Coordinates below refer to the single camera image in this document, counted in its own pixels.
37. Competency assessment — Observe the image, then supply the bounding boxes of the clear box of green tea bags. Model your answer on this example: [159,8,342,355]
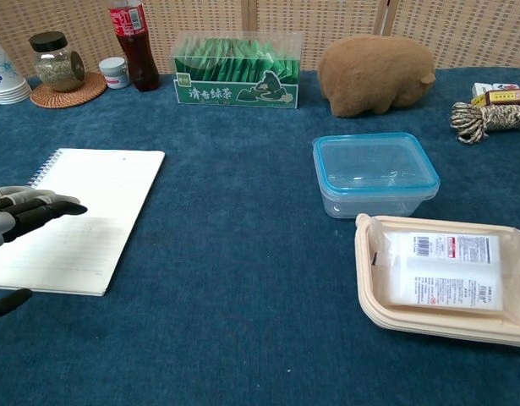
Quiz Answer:
[170,30,304,110]

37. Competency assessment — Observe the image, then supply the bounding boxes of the beige food tray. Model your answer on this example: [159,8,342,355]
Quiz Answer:
[354,212,520,348]

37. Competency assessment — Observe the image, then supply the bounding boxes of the cola bottle with red cap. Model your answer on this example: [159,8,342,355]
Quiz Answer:
[107,0,161,93]

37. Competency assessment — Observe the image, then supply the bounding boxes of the round woven rattan coaster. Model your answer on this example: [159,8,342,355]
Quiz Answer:
[30,70,108,109]

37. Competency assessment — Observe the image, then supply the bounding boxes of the blue table cloth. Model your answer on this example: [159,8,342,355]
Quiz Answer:
[0,65,520,406]

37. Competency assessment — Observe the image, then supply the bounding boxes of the bundle of black-white twisted rope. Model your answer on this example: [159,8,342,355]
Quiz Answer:
[449,101,520,145]

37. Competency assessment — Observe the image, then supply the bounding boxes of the white paper cup left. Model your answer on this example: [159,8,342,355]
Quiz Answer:
[0,37,32,106]

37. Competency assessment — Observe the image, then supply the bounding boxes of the long yellow red box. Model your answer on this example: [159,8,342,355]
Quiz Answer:
[471,88,520,107]

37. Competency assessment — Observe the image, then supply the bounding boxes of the glass jar with black lid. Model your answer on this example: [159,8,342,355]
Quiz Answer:
[29,31,85,93]

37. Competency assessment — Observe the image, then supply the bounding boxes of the woven bamboo folding screen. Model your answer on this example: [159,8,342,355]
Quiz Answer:
[0,0,520,80]

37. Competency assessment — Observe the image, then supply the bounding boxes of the clear container with blue lid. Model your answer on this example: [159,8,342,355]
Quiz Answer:
[312,132,441,220]

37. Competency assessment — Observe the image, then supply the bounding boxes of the small white cream jar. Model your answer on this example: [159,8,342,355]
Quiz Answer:
[98,57,131,90]

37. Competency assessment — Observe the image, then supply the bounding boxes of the white spiral notebook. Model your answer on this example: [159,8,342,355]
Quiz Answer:
[0,147,166,297]

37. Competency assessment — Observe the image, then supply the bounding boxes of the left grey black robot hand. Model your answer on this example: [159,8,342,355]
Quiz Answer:
[0,185,88,321]

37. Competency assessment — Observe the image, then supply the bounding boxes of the white packaged item with labels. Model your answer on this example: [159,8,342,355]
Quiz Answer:
[384,230,506,315]

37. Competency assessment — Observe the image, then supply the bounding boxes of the brown plush capybara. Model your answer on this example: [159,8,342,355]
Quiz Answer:
[316,35,437,117]

